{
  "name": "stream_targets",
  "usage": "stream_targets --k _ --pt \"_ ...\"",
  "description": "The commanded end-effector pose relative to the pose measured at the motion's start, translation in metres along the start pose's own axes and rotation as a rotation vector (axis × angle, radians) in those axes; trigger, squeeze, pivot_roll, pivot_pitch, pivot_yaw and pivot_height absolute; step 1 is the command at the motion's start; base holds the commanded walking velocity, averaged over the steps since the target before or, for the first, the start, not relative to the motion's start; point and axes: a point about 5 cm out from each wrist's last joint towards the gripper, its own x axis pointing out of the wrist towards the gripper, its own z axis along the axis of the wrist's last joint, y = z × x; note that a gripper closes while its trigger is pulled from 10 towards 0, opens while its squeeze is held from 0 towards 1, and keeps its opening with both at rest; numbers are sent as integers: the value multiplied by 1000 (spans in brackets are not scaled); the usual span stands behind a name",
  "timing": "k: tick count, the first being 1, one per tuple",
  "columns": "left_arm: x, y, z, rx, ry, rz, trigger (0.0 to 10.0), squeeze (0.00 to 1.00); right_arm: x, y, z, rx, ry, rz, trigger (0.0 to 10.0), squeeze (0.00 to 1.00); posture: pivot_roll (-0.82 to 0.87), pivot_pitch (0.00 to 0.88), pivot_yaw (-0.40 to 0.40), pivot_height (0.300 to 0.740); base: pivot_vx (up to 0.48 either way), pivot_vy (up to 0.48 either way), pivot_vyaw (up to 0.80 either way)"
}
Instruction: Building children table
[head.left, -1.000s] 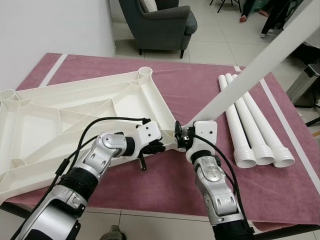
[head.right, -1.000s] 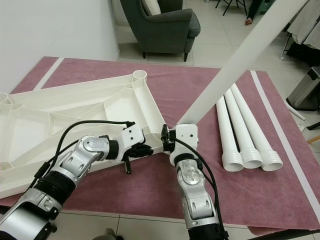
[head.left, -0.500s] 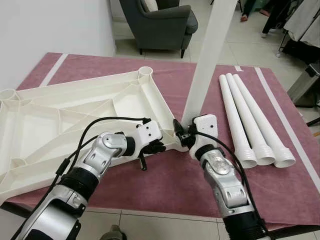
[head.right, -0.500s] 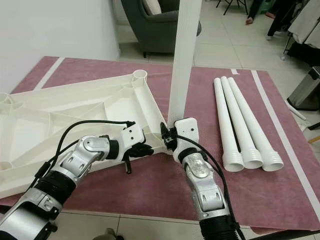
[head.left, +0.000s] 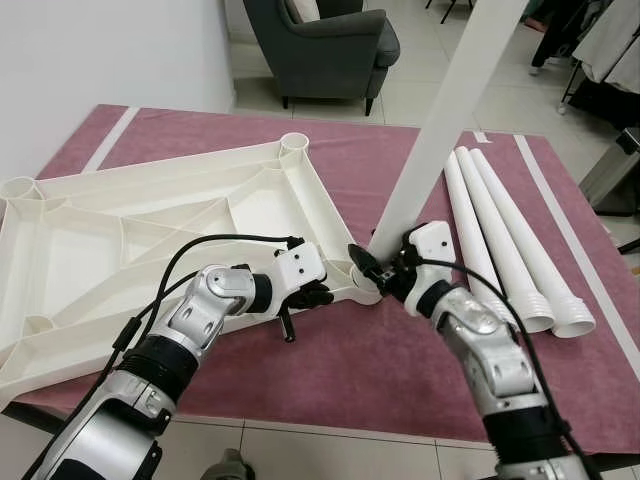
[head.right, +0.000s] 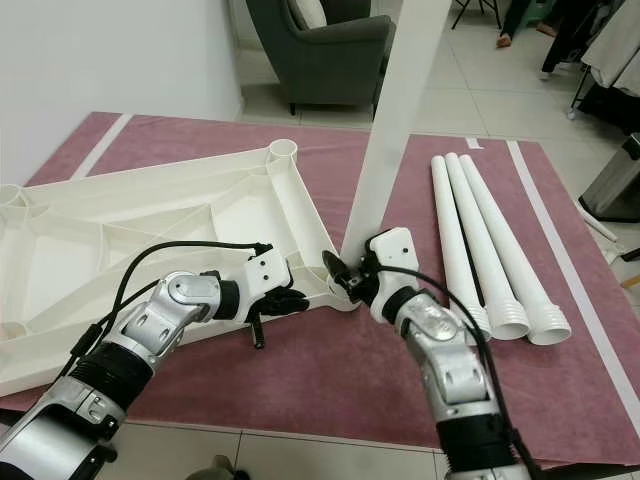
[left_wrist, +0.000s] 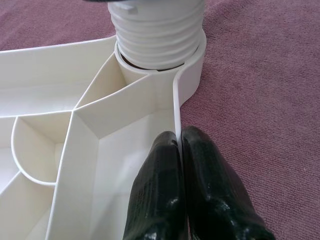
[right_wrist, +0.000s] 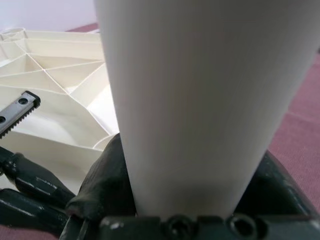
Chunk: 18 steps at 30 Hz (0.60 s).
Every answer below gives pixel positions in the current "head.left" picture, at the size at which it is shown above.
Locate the white plastic table leg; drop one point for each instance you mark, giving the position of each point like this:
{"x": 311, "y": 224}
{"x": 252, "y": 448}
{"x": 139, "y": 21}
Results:
{"x": 450, "y": 110}
{"x": 468, "y": 200}
{"x": 530, "y": 230}
{"x": 495, "y": 220}

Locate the white plastic children table top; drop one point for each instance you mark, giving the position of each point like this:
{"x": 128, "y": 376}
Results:
{"x": 100, "y": 230}

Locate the maroon cloth with white stripes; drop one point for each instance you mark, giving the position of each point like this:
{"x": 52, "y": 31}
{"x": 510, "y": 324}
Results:
{"x": 350, "y": 370}

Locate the dark robot left foot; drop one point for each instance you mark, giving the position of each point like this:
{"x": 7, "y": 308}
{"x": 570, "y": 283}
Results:
{"x": 225, "y": 465}

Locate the dark grey armchair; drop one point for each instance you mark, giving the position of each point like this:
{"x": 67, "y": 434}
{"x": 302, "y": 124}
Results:
{"x": 320, "y": 55}

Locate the steel trash bin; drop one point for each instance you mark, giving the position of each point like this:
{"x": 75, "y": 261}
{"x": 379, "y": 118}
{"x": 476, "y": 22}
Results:
{"x": 612, "y": 175}

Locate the seated barefoot person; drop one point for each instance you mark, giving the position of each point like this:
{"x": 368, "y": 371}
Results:
{"x": 535, "y": 20}

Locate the beige armchair cushion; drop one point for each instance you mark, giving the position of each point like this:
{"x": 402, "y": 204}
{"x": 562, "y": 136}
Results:
{"x": 300, "y": 8}

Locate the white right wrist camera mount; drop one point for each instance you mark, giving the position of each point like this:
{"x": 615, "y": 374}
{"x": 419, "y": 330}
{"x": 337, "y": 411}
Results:
{"x": 432, "y": 245}

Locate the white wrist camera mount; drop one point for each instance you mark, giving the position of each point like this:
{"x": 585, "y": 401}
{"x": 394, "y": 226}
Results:
{"x": 298, "y": 265}
{"x": 432, "y": 245}

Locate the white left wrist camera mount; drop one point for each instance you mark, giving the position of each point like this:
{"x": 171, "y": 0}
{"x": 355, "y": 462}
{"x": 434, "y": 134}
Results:
{"x": 298, "y": 265}

